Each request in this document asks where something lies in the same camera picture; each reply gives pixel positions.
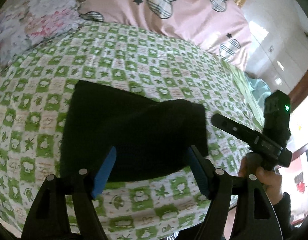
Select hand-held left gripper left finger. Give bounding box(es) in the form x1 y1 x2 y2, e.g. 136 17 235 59
21 146 117 240

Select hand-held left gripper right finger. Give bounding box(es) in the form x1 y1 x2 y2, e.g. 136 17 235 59
187 145 283 240

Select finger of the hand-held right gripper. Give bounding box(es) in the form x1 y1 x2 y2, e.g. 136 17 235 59
211 113 260 144

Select black pants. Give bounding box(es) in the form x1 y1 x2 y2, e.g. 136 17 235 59
59 80 209 183

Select person's right forearm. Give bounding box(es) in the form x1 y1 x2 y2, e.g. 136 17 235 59
271 192 295 234

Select person's right hand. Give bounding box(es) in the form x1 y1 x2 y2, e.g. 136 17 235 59
237 152 284 205

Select teal patterned cloth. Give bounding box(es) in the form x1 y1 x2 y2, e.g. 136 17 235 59
245 74 273 105

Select red paper decoration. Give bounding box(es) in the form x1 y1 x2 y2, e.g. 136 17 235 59
294 172 307 193

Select white wardrobe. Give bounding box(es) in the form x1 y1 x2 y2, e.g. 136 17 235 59
240 0 308 98

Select green checkered bedsheet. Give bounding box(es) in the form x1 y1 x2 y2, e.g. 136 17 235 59
0 21 267 240

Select pink duvet with plaid hearts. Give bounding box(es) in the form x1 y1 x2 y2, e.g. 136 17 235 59
41 0 252 72

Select floral ruffled pillow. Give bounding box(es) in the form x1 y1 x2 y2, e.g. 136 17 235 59
0 0 87 68

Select brown wooden door frame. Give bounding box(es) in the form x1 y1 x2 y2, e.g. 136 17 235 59
287 80 308 113

